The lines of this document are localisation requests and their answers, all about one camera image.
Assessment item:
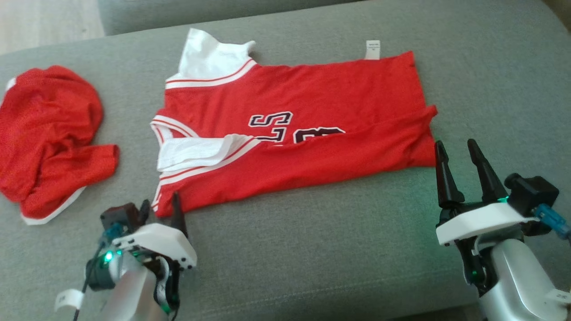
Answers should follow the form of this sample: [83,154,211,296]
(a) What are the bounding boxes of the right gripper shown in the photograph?
[435,139,538,297]

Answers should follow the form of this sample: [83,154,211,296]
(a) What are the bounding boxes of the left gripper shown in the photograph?
[112,192,198,313]

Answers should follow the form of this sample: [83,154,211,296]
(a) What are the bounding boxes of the red mesh shorts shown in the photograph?
[0,66,120,226]

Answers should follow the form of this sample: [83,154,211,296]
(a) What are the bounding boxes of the red white basketball jersey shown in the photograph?
[149,28,439,219]

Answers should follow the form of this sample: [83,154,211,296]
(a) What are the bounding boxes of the large grey sofa seat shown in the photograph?
[0,0,571,321]

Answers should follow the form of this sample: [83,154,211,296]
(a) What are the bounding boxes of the long grey seat cushion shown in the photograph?
[97,0,357,36]

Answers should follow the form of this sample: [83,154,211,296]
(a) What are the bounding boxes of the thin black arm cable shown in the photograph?
[71,243,106,321]

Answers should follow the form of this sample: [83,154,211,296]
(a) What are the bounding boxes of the white cable label tag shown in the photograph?
[54,289,84,312]
[545,288,571,306]

